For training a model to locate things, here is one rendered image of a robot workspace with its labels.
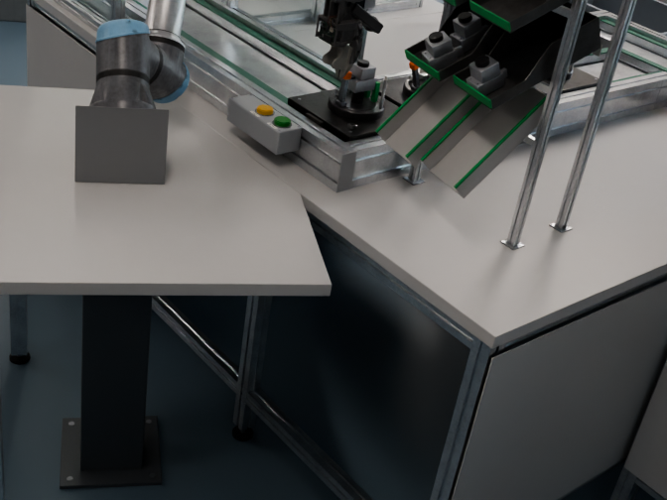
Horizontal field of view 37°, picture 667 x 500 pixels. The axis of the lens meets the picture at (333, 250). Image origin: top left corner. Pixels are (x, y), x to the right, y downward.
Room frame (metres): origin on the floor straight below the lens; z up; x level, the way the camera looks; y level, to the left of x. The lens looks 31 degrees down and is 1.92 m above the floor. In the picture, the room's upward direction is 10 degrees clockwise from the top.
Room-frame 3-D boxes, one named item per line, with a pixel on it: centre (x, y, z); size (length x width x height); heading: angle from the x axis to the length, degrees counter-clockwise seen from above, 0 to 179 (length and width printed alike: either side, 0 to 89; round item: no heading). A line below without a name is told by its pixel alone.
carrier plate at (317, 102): (2.27, 0.00, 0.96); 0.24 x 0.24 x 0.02; 44
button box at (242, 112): (2.18, 0.22, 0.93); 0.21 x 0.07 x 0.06; 44
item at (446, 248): (2.58, -0.32, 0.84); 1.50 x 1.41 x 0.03; 44
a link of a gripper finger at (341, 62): (2.20, 0.06, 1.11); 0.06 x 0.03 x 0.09; 134
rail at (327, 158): (2.36, 0.31, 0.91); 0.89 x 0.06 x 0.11; 44
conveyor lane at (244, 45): (2.50, 0.20, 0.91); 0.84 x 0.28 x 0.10; 44
